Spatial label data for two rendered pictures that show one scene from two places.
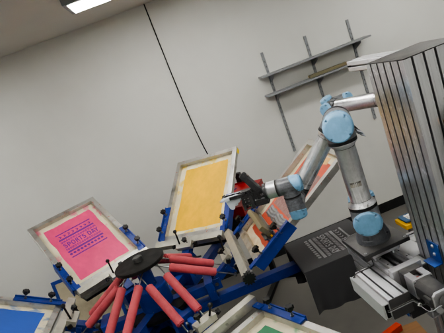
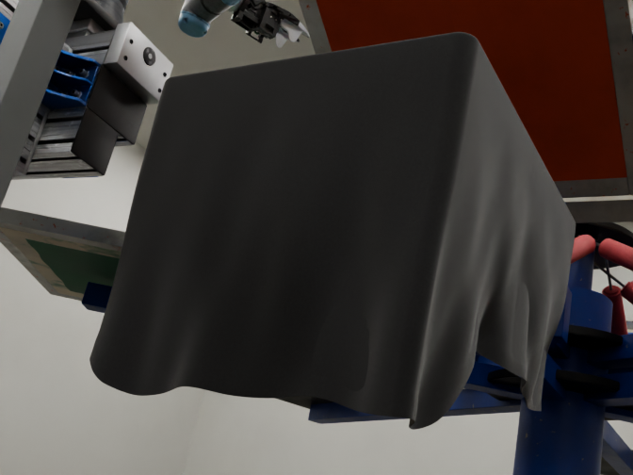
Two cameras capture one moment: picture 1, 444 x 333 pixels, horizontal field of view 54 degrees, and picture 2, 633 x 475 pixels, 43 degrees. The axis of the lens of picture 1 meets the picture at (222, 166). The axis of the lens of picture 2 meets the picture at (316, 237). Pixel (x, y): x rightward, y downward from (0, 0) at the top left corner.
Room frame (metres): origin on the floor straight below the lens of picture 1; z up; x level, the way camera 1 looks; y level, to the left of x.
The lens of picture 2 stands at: (3.09, -1.32, 0.39)
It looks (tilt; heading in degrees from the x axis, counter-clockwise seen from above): 21 degrees up; 127
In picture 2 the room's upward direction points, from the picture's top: 13 degrees clockwise
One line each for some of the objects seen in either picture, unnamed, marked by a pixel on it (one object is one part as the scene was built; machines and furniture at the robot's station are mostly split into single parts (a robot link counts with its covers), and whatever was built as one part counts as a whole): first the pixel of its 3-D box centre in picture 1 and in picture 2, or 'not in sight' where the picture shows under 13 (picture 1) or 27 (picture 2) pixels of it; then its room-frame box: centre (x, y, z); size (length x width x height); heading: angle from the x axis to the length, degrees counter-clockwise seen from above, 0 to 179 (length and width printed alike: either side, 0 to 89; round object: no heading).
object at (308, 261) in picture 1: (327, 244); not in sight; (2.51, -0.45, 0.95); 0.48 x 0.44 x 0.01; 93
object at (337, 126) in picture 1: (352, 172); not in sight; (1.67, -0.49, 1.63); 0.15 x 0.12 x 0.55; 162
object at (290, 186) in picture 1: (289, 185); not in sight; (1.75, -0.24, 1.65); 0.11 x 0.08 x 0.09; 72
